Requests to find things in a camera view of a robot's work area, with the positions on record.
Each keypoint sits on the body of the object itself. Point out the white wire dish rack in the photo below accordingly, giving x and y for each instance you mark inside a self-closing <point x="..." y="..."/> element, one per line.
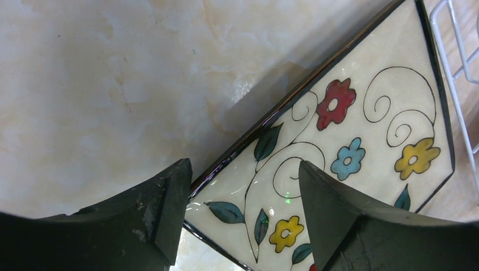
<point x="455" y="29"/>

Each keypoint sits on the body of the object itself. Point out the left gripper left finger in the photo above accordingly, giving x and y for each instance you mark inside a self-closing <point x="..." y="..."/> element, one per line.
<point x="138" y="229"/>

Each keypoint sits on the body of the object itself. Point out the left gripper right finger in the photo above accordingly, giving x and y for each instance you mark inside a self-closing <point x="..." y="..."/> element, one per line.
<point x="349" y="230"/>

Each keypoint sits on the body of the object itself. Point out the square floral glass plate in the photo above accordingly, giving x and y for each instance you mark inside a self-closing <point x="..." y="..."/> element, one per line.
<point x="373" y="116"/>

